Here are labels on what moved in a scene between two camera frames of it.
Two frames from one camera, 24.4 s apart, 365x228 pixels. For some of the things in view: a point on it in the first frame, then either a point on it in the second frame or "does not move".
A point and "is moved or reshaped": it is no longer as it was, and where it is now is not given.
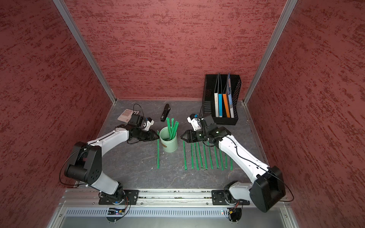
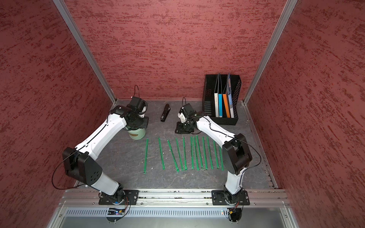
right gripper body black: x=200 y=135 → x=185 y=127
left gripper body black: x=141 y=135 → x=139 y=122
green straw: x=211 y=163 does not move
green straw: x=196 y=156 does not move
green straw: x=216 y=160 does not move
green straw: x=192 y=162 does not move
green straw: x=206 y=164 does not move
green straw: x=200 y=156 does not move
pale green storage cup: x=168 y=146 is moved or reshaped
